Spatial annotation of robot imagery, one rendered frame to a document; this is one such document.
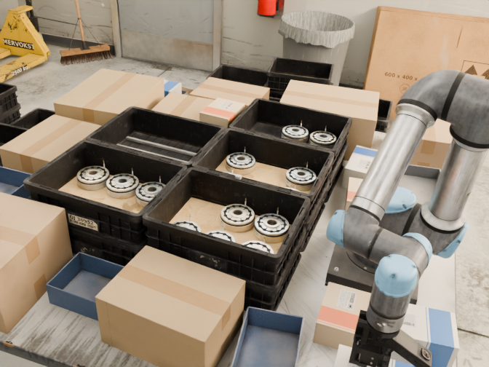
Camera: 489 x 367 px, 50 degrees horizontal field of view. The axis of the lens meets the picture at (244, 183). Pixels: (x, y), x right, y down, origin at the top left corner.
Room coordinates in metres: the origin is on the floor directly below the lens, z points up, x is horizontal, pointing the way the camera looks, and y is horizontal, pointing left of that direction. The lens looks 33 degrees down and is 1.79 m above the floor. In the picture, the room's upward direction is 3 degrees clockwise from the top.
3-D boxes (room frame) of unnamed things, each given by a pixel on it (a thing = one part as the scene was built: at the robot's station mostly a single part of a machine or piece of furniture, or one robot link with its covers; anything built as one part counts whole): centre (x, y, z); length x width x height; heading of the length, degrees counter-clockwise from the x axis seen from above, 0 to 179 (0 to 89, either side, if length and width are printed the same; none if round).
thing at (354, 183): (1.56, -0.43, 0.74); 0.16 x 0.12 x 0.07; 169
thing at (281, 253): (1.19, 0.04, 0.92); 0.40 x 0.30 x 0.02; 70
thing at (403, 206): (1.24, -0.43, 0.91); 0.13 x 0.12 x 0.14; 59
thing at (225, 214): (1.26, 0.01, 0.86); 0.10 x 0.10 x 0.01
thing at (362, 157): (1.76, -0.46, 0.74); 0.20 x 0.12 x 0.09; 159
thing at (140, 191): (1.35, 0.29, 0.86); 0.10 x 0.10 x 0.01
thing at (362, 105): (2.07, -0.34, 0.80); 0.40 x 0.30 x 0.20; 77
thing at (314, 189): (1.48, -0.06, 0.92); 0.40 x 0.30 x 0.02; 70
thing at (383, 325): (0.76, -0.31, 0.99); 0.08 x 0.08 x 0.05
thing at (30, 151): (1.67, 0.71, 0.78); 0.30 x 0.22 x 0.16; 161
